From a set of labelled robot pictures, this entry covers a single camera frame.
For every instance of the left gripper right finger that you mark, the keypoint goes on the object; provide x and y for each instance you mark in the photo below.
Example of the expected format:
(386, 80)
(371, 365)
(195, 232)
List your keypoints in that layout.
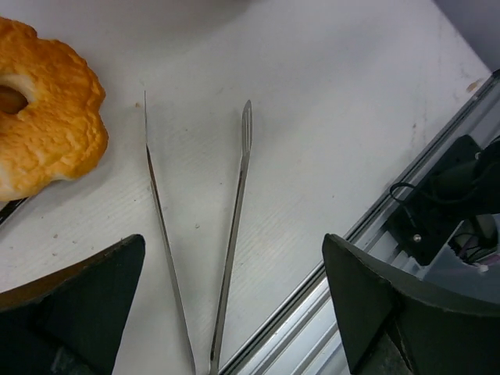
(394, 323)

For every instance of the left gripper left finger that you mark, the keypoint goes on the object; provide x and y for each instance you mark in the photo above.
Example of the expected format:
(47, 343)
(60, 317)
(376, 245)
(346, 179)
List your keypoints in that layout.
(72, 321)

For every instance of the round twisted fake bread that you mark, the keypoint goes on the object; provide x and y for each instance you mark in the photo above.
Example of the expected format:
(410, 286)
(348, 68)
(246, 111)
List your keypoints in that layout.
(59, 134)

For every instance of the metal tongs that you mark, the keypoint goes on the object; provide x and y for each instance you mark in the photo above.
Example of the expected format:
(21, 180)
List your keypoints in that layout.
(198, 177)

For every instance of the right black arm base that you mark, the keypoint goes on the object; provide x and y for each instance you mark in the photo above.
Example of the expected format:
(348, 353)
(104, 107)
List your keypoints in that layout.
(462, 185)

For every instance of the strawberry pattern tray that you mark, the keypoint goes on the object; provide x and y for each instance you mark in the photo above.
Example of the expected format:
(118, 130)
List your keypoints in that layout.
(9, 209)

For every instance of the aluminium frame rail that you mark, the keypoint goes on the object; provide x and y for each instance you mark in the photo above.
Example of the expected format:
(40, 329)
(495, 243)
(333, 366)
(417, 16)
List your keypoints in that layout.
(303, 336)

